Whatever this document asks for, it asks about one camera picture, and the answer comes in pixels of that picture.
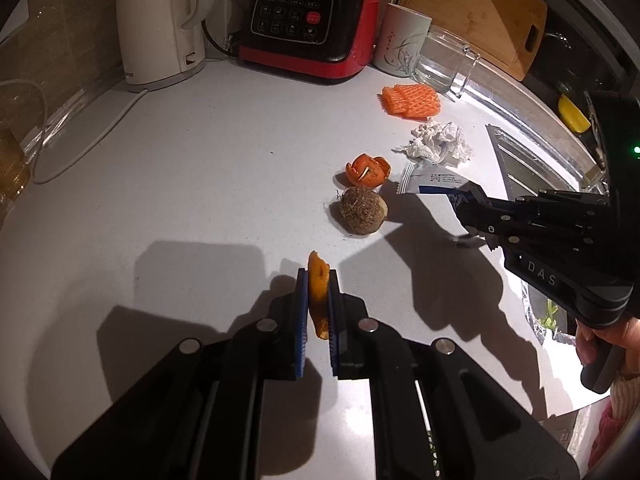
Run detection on blue white torn packet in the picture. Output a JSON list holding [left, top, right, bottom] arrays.
[[397, 160, 476, 212]]

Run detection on orange peel slice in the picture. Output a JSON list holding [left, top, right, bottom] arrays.
[[307, 252, 330, 340]]

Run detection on person right hand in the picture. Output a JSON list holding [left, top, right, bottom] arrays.
[[576, 318, 640, 375]]

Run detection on stainless steel sink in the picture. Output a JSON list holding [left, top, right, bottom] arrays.
[[486, 125, 577, 344]]

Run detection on crumpled white tissue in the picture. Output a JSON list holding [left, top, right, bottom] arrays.
[[393, 118, 473, 166]]

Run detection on brown taro root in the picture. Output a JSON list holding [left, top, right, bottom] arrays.
[[338, 188, 388, 235]]

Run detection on orange peel cup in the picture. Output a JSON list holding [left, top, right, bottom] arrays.
[[345, 154, 392, 188]]

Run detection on orange foam fruit net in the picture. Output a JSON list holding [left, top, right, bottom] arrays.
[[381, 84, 442, 120]]

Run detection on yellow bowl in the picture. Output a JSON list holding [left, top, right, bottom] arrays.
[[558, 94, 591, 136]]

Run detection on clear glass pitcher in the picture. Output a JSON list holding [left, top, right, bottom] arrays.
[[411, 25, 480, 99]]

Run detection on white ceramic cup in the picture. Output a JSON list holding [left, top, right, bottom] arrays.
[[372, 3, 432, 78]]

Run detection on wooden cutting board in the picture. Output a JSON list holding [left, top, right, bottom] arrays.
[[400, 0, 548, 81]]

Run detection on white electric kettle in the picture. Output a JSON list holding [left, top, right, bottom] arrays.
[[116, 0, 215, 93]]

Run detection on white kettle power cable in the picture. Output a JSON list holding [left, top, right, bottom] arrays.
[[29, 88, 151, 187]]

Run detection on black blender power cable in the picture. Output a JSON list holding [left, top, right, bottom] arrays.
[[200, 0, 254, 59]]

